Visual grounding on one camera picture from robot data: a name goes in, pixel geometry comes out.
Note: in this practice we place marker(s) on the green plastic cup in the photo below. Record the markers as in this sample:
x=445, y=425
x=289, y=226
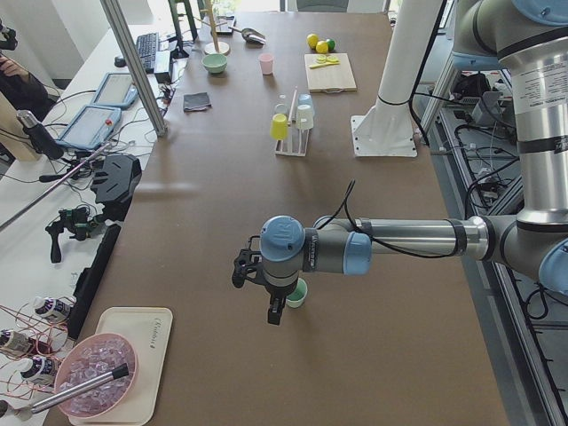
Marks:
x=298, y=296

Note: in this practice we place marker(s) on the white wire cup rack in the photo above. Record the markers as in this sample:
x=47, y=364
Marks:
x=296, y=143

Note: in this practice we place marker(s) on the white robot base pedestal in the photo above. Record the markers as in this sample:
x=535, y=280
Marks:
x=386, y=130

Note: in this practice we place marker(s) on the grey cup on rack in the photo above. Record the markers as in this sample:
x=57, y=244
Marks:
x=281, y=108

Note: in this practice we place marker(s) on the light blue cup on rack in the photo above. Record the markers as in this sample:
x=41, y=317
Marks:
x=305, y=99

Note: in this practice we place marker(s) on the wooden cutting board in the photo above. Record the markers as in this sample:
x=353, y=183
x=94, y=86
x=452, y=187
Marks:
x=330, y=79

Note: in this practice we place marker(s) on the yellow plastic knife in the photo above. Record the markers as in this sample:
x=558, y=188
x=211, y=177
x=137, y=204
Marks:
x=316, y=66

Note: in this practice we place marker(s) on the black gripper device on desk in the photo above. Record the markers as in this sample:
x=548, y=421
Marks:
x=114, y=184

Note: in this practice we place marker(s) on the metal scoop handle in bowl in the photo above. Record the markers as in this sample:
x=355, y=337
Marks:
x=117, y=373

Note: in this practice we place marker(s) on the black computer mouse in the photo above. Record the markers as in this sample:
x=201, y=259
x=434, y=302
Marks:
x=119, y=61

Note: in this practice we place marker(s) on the yellow cup on rack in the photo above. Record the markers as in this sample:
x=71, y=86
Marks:
x=279, y=127

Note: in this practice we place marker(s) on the white cup on rack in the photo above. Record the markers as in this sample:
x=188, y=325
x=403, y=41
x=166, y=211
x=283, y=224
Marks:
x=304, y=117

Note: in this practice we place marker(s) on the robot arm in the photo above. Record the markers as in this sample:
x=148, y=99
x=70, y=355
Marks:
x=529, y=38

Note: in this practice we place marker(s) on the aluminium frame post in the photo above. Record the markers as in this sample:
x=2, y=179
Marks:
x=123, y=36

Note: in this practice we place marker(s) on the metal ice scoop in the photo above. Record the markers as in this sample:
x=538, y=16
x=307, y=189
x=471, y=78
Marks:
x=250, y=35

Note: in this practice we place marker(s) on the cream plastic tray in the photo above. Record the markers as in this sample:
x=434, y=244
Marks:
x=148, y=330

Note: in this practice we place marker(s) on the pink bowl of ice cubes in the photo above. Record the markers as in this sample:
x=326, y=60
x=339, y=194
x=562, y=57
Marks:
x=96, y=355

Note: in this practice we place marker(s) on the wooden mug tree stand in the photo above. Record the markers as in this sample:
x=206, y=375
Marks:
x=208, y=19

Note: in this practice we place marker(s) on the blue teach pendant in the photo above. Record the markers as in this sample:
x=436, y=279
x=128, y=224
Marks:
x=116, y=90
x=92, y=125

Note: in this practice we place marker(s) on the grey folded cloth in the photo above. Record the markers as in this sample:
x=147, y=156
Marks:
x=196, y=101

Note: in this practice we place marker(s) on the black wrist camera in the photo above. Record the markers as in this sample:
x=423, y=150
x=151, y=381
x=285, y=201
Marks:
x=247, y=266

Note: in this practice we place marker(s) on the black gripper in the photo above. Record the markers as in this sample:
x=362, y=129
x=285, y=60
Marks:
x=278, y=295

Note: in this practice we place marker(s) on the green bowl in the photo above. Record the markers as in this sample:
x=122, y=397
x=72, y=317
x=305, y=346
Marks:
x=215, y=63

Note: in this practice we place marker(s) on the yellow lemon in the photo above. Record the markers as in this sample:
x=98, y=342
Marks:
x=312, y=40
x=322, y=47

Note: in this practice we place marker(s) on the pink plastic cup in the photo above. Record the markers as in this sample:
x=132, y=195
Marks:
x=266, y=63

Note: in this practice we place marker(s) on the black keyboard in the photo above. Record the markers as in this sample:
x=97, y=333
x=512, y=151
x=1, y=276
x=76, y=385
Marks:
x=147, y=46

